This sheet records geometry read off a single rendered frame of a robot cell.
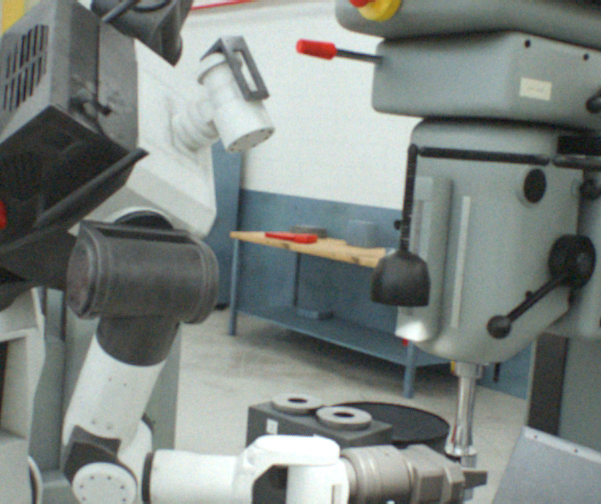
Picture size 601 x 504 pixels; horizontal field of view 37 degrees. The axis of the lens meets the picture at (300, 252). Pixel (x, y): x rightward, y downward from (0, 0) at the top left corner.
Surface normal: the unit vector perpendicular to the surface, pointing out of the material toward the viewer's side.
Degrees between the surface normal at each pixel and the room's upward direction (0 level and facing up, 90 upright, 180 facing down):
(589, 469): 63
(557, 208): 90
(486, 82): 90
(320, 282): 90
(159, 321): 117
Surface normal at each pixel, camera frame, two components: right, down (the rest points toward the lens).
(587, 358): -0.77, 0.01
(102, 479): -0.04, 0.48
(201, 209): 0.66, 0.22
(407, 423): -0.51, -0.01
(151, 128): 0.78, -0.43
